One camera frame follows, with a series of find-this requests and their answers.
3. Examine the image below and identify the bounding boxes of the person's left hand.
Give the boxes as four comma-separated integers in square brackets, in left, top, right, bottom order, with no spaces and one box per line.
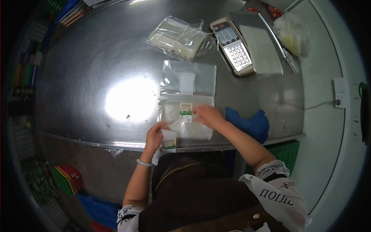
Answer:
[144,121,168,155]

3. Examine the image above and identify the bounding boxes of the person's right hand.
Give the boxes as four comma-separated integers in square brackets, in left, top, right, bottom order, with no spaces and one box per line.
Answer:
[193,105,227,131]

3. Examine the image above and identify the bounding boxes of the person's left fingers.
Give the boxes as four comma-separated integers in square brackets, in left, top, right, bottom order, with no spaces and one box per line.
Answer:
[151,121,168,137]

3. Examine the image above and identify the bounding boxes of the person's right fingers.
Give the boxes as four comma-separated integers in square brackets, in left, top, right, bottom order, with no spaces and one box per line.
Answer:
[193,105,213,122]

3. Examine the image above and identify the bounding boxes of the clear plastic bag with label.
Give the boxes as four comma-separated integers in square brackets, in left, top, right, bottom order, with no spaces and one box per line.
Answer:
[157,96,215,141]

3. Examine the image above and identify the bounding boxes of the white backing paper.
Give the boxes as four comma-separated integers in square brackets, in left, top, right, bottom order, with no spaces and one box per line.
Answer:
[180,73,196,95]

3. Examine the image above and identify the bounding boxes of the blue cloth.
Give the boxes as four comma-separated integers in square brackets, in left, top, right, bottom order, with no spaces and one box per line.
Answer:
[225,106,270,144]

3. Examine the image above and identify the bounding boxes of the pack of clear plastic bags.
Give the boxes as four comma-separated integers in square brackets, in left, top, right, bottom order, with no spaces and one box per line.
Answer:
[144,16,213,61]

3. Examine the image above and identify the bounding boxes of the electronic weighing scale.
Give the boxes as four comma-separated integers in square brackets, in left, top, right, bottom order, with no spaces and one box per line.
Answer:
[210,11,287,77]

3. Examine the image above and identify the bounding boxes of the person's body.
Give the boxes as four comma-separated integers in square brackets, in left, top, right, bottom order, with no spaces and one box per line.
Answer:
[117,153,312,232]

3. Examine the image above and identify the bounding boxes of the green plastic crate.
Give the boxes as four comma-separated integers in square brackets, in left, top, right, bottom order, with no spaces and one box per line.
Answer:
[246,140,300,176]

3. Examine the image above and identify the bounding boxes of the blue plastic crate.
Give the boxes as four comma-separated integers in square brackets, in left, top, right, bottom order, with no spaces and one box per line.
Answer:
[76,193,122,231]

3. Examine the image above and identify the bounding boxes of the stack of red green trays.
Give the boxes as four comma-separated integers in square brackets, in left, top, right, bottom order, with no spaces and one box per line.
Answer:
[52,164,85,198]

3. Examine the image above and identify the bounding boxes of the red plastic crate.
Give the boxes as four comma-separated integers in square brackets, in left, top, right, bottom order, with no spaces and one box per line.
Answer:
[90,222,115,232]

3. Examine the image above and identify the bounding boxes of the white plastic bag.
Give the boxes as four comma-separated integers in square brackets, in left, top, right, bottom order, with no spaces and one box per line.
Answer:
[273,12,311,57]

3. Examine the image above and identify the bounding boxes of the white wall socket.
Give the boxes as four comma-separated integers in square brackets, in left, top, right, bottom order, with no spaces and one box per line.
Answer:
[334,77,346,109]

